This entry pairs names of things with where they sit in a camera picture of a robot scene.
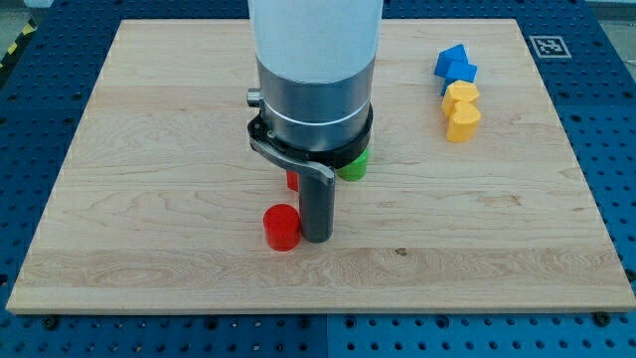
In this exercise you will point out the blue triangle block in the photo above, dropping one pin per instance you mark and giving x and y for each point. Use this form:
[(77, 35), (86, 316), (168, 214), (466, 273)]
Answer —
[(445, 58)]

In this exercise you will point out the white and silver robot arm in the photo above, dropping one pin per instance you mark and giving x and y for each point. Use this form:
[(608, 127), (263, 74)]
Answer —
[(315, 64)]

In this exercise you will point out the yellow hexagon block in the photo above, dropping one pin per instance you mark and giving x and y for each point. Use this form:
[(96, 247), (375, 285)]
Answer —
[(459, 91)]

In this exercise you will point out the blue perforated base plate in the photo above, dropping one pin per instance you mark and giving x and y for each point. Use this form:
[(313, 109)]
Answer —
[(48, 88)]

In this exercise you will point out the black clamp ring with lever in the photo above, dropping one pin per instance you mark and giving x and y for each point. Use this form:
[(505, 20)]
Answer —
[(317, 165)]

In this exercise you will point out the green cylinder block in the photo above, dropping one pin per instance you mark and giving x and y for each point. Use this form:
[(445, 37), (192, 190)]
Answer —
[(357, 169)]

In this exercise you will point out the fiducial marker tag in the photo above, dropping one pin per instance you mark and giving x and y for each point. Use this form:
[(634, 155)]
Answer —
[(550, 47)]

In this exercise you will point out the yellow heart block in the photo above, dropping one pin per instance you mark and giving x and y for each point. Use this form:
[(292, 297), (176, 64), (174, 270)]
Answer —
[(463, 120)]

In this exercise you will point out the red cylinder block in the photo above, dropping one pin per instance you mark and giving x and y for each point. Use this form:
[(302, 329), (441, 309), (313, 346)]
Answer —
[(281, 225)]

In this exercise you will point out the wooden board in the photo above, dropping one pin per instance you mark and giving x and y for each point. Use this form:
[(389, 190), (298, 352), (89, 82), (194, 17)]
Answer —
[(158, 208)]

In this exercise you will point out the blue cube block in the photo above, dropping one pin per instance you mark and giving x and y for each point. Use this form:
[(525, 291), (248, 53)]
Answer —
[(458, 72)]

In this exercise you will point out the red star block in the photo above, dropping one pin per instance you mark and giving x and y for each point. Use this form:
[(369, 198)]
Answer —
[(292, 181)]

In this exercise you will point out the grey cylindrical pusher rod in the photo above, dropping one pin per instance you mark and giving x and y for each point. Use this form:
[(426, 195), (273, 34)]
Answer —
[(316, 209)]

